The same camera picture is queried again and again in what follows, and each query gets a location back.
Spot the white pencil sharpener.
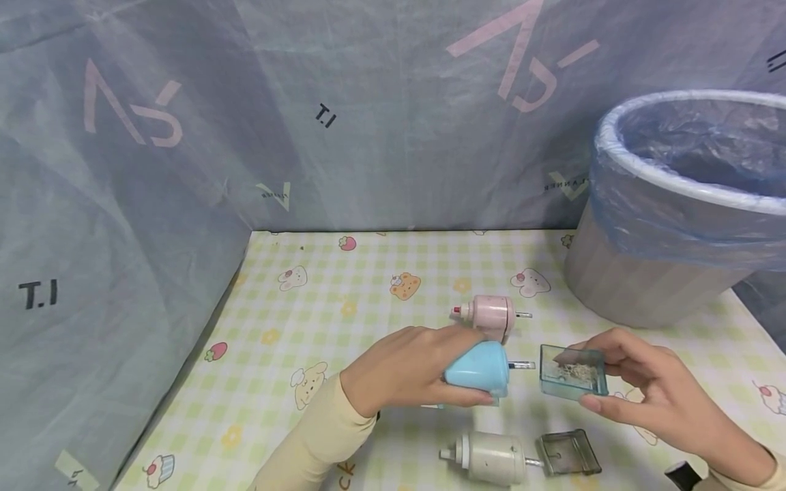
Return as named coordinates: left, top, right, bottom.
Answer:
left=439, top=430, right=547, bottom=486

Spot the person's right forearm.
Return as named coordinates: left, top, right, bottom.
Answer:
left=706, top=447, right=786, bottom=491

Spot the grey transparent shavings drawer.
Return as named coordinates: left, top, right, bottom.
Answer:
left=535, top=429, right=602, bottom=477

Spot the blue pencil sharpener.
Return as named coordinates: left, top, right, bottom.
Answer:
left=437, top=340, right=536, bottom=410

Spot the blue plastic bin liner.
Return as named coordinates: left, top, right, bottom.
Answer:
left=589, top=89, right=786, bottom=252

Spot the person's right hand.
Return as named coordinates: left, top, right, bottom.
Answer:
left=554, top=327, right=776, bottom=487

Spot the person's left hand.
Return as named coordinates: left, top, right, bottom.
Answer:
left=339, top=325, right=499, bottom=419

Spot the grey ribbed waste bin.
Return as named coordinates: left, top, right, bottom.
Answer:
left=565, top=89, right=786, bottom=329

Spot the teal transparent shavings drawer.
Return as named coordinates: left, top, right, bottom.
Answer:
left=539, top=344, right=609, bottom=401

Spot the pink pencil sharpener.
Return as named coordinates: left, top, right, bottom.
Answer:
left=452, top=295, right=533, bottom=344

